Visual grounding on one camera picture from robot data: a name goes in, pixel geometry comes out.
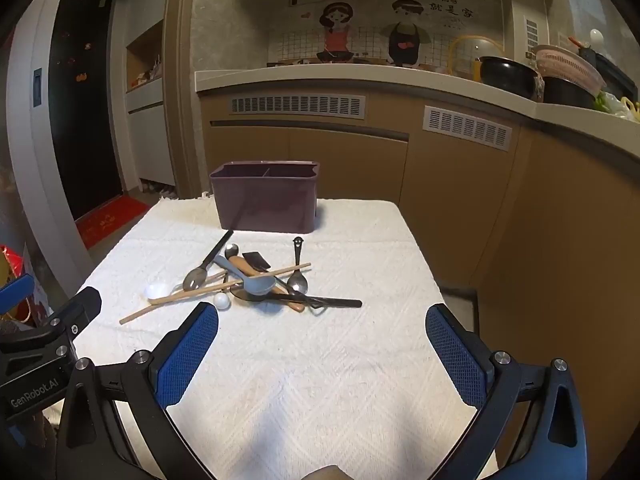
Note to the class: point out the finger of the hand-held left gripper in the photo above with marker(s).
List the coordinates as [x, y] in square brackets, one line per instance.
[17, 287]
[85, 305]

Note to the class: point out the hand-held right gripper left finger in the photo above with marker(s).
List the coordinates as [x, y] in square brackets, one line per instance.
[190, 355]

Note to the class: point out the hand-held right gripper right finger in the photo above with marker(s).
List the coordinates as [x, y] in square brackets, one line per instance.
[457, 360]

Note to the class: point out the wooden chopstick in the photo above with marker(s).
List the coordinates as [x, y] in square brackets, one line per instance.
[135, 316]
[290, 268]

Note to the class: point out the white plastic spoon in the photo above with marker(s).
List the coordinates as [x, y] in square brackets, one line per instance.
[156, 290]

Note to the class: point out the grey-blue plastic spoon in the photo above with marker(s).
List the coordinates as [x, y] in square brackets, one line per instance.
[260, 285]

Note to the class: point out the wooden spoon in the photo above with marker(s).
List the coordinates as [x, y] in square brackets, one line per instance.
[241, 263]

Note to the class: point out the metal spoon with white ball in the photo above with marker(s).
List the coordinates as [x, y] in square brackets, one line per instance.
[231, 250]

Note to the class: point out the metal shovel-shaped spoon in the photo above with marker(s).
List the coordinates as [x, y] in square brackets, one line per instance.
[257, 260]

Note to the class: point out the metal smiley-face spoon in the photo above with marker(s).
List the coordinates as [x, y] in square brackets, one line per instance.
[299, 286]

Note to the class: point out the purple utensil holder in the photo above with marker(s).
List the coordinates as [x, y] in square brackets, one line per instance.
[265, 200]

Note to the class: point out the red printed bag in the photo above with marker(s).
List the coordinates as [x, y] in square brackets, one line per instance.
[10, 262]

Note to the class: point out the red doormat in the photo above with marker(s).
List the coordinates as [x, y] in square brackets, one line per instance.
[107, 220]

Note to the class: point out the white textured table cloth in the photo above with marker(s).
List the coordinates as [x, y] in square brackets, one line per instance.
[300, 385]

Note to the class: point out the white shoe cabinet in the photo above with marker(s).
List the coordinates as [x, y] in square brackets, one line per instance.
[147, 135]

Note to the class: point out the dark entrance door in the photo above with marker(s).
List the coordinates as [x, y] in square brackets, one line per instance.
[85, 110]

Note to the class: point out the grey door lock panel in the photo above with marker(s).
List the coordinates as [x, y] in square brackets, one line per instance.
[38, 87]

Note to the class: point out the brown kitchen cabinet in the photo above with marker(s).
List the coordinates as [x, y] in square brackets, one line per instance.
[350, 160]

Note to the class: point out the short grey vent grille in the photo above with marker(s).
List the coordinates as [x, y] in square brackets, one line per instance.
[467, 127]

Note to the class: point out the long grey vent grille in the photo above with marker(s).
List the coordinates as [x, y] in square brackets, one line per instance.
[300, 105]

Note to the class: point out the black cooking pot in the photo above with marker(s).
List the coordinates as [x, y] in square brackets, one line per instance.
[505, 77]

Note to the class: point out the black bucket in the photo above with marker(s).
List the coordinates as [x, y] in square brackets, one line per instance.
[565, 92]

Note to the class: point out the yellow bottle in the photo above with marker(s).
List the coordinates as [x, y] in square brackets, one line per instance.
[477, 69]

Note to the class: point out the white kitchen counter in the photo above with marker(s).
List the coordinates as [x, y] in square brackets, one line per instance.
[350, 77]

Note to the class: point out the cartoon wall sticker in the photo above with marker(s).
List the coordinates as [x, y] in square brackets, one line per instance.
[340, 25]

